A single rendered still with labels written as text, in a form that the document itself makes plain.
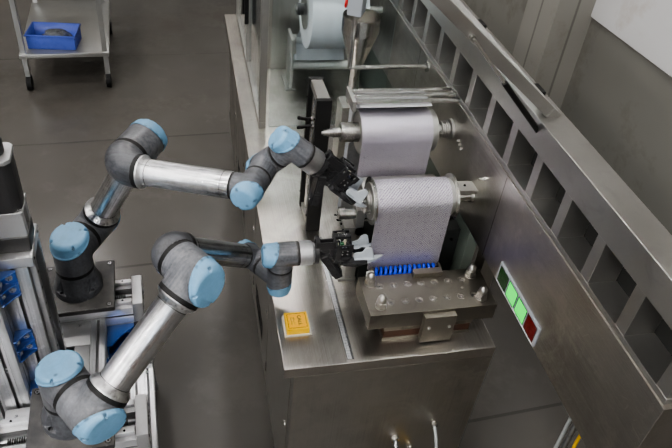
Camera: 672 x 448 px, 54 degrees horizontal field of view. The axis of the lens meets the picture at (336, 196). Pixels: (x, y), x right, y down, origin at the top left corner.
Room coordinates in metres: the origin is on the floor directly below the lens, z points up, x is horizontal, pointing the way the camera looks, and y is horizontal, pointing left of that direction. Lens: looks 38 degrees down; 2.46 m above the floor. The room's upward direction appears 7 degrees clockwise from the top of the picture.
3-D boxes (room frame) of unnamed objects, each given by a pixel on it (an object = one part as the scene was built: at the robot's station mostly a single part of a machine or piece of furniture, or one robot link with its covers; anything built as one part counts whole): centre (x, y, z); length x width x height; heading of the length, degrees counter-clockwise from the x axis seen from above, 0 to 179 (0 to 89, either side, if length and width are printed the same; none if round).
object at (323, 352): (2.47, 0.11, 0.88); 2.52 x 0.66 x 0.04; 16
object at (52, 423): (0.99, 0.65, 0.87); 0.15 x 0.15 x 0.10
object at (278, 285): (1.43, 0.16, 1.01); 0.11 x 0.08 x 0.11; 52
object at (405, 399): (2.47, 0.10, 0.43); 2.52 x 0.64 x 0.86; 16
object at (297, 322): (1.34, 0.07, 0.91); 0.07 x 0.07 x 0.02; 16
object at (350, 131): (1.79, -0.02, 1.33); 0.06 x 0.06 x 0.06; 16
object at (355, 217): (1.58, -0.06, 1.05); 0.06 x 0.05 x 0.31; 106
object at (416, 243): (1.53, -0.24, 1.11); 0.23 x 0.01 x 0.18; 106
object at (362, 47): (2.27, -0.02, 1.18); 0.14 x 0.14 x 0.57
